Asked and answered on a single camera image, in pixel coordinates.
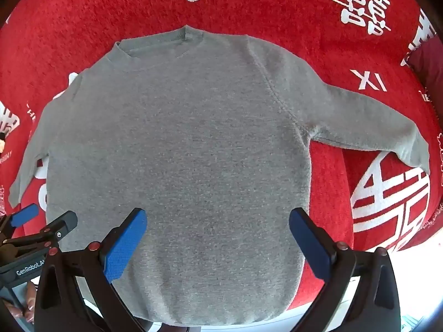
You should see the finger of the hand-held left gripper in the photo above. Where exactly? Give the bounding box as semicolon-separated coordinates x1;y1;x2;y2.
0;211;78;251
0;203;40;239

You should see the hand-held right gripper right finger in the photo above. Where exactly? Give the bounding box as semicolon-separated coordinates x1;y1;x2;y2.
289;207;402;332

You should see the grey sweater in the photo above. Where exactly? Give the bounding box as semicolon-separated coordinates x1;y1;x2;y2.
9;25;431;326

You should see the person's left hand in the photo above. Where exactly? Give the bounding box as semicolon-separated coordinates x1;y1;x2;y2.
3;279;38;323

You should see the red printed blanket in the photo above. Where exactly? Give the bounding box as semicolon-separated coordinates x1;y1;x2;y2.
0;0;443;313

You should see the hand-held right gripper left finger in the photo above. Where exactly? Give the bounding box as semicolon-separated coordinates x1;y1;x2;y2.
35;207;149;332

